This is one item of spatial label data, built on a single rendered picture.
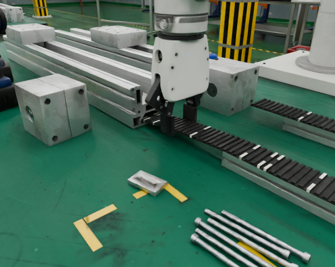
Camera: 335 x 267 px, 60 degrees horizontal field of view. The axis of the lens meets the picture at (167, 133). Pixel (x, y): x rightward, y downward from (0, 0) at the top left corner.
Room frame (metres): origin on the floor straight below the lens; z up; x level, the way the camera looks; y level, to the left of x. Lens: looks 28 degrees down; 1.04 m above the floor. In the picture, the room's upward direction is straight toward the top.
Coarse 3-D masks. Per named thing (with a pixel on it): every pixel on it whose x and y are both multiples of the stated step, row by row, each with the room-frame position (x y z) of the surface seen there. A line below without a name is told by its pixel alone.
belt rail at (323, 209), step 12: (228, 156) 0.38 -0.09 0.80; (228, 168) 0.38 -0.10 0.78; (240, 168) 0.36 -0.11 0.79; (252, 168) 0.35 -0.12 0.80; (252, 180) 0.35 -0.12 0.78; (264, 180) 0.33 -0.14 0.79; (276, 180) 0.32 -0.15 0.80; (276, 192) 0.32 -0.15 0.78; (288, 192) 0.31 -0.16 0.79; (300, 192) 0.30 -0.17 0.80; (300, 204) 0.29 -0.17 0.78; (312, 204) 0.28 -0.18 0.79; (324, 204) 0.27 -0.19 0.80; (324, 216) 0.27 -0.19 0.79
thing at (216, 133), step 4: (212, 132) 0.44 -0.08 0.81; (216, 132) 0.44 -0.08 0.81; (220, 132) 0.44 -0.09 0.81; (224, 132) 0.44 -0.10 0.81; (204, 136) 0.43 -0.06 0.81; (208, 136) 0.43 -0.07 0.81; (212, 136) 0.43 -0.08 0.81; (216, 136) 0.43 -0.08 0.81; (200, 140) 0.42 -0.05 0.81; (204, 140) 0.41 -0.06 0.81; (208, 140) 0.41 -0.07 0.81
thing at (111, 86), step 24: (24, 48) 0.95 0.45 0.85; (48, 48) 0.99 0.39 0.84; (72, 48) 0.88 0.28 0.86; (48, 72) 0.82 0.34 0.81; (72, 72) 0.72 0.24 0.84; (96, 72) 0.63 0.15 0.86; (120, 72) 0.67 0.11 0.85; (144, 72) 0.63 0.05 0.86; (96, 96) 0.62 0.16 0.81; (120, 96) 0.54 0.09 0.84; (144, 96) 0.58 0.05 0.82; (120, 120) 0.55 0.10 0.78
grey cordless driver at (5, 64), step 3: (0, 57) 0.83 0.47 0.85; (3, 60) 0.82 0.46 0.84; (3, 63) 0.81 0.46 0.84; (6, 63) 0.85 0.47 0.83; (3, 66) 0.81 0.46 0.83; (6, 66) 0.81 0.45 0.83; (9, 66) 0.82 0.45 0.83; (3, 69) 0.80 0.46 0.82; (6, 69) 0.81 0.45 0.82; (9, 69) 0.81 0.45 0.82; (3, 72) 0.80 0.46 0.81; (6, 72) 0.81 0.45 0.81; (9, 72) 0.81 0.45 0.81; (6, 75) 0.81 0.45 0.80; (9, 75) 0.81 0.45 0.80; (12, 75) 0.82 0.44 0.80; (12, 78) 0.81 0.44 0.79; (12, 81) 0.81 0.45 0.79
